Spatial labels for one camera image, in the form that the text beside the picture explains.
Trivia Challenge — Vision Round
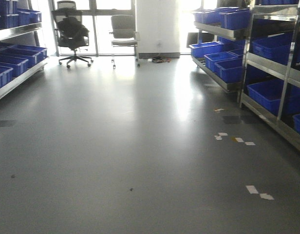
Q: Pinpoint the right far steel shelf rack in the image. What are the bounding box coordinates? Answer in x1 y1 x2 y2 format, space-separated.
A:
187 6 250 93

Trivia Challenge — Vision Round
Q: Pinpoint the steel shelf rack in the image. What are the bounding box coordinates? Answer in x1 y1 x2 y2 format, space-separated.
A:
0 0 48 99
187 6 250 93
239 0 300 151

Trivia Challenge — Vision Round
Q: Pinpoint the right near steel shelf rack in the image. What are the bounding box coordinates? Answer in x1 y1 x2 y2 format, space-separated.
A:
239 0 300 151

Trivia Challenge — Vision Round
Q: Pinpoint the left steel shelf rack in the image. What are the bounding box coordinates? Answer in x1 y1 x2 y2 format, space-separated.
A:
0 0 48 99

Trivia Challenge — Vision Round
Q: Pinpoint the grey office chair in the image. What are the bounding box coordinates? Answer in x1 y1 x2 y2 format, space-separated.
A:
109 15 140 69

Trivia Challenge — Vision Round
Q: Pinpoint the black mesh office chair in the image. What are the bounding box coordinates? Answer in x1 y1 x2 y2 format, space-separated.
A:
52 0 93 68

